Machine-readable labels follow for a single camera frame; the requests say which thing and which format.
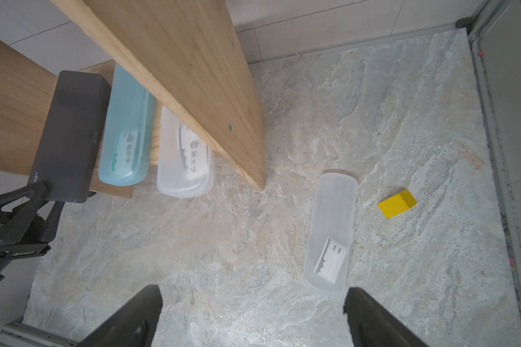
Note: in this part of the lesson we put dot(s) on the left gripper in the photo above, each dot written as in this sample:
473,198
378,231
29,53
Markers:
23,234

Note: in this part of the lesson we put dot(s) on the yellow block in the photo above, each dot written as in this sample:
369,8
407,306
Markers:
397,204

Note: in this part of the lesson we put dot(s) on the black pencil case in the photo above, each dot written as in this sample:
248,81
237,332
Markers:
71,136

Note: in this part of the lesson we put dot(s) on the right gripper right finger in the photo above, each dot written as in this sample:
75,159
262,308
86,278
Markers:
371,325

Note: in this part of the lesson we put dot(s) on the aluminium rail frame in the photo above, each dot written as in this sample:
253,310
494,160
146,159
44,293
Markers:
18,334

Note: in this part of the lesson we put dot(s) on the small teal pencil case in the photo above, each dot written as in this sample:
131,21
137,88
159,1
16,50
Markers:
126,145

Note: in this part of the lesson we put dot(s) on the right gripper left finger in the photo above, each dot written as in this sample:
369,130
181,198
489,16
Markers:
134,324

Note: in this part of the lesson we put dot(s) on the wooden two-tier shelf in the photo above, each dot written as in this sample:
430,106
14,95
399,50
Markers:
186,53

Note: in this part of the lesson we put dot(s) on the clear frosted pencil case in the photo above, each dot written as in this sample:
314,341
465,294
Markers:
186,164
331,234

